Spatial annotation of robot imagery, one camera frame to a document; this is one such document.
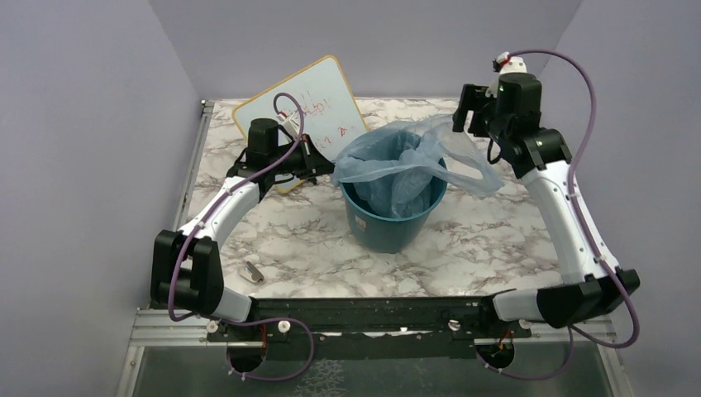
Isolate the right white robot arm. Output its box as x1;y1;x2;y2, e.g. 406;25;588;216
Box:
453;73;641;337

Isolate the purple cable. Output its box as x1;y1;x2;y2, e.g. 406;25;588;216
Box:
506;49;641;350
166;92;316;384

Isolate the blue plastic trash bag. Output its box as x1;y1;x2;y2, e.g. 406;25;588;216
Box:
331;114;503;218

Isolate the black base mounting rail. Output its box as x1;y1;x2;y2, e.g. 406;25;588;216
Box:
204;297;532;364

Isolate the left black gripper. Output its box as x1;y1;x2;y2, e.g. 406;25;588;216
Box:
269;132;338;179

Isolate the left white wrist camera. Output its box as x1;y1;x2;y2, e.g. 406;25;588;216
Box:
276;112;300;142

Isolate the aluminium table frame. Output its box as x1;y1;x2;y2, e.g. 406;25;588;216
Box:
116;99;216;396

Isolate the yellow framed whiteboard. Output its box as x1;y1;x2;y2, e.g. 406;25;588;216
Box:
231;55;368;194

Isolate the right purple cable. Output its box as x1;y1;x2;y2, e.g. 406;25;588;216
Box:
506;49;641;350

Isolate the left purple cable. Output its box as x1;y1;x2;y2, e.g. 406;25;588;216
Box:
166;92;316;384

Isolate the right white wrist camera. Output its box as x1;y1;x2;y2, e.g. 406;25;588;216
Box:
492;51;528;75

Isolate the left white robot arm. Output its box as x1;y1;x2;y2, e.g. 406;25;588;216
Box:
150;114;334;340

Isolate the small grey eraser block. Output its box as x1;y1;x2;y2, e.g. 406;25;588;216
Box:
239;261;265;285

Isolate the teal plastic trash bin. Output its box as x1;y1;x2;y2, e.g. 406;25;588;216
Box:
339;128;449;255

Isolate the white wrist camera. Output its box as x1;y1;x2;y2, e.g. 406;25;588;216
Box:
492;51;528;75
276;112;300;142

